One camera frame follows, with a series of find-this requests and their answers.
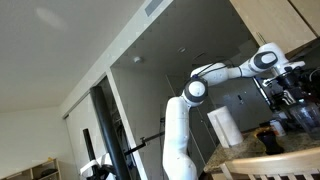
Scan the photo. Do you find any wooden upper cabinet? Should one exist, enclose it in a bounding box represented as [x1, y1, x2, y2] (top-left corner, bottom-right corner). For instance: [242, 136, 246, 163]
[230, 0, 320, 57]

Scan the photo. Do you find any black pole stand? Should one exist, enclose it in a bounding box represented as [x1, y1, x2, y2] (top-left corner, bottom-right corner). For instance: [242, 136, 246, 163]
[80, 86, 165, 180]

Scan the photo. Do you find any small white spice bottle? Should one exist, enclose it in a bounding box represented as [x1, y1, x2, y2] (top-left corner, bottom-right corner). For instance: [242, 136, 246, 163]
[270, 120, 286, 137]

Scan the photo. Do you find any white paper towel roll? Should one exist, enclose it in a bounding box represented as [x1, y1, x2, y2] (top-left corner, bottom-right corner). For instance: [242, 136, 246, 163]
[207, 106, 243, 148]

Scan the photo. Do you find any dark bowl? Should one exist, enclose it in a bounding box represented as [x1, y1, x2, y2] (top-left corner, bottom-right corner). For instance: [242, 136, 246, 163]
[256, 130, 284, 155]

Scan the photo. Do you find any clear plastic blender cup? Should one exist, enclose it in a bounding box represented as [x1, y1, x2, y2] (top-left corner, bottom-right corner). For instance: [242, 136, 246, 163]
[289, 102, 320, 140]

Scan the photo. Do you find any wooden shelf unit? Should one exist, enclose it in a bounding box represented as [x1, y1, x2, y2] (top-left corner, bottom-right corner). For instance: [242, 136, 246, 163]
[0, 158, 62, 180]

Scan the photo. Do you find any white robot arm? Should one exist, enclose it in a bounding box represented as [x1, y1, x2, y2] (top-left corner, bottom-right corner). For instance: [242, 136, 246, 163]
[162, 42, 319, 180]

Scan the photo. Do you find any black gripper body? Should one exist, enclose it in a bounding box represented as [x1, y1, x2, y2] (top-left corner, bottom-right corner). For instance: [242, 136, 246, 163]
[271, 68, 320, 106]

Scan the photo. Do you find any wooden slatted chair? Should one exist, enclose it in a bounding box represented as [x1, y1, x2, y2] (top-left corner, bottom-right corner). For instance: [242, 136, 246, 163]
[220, 147, 320, 180]

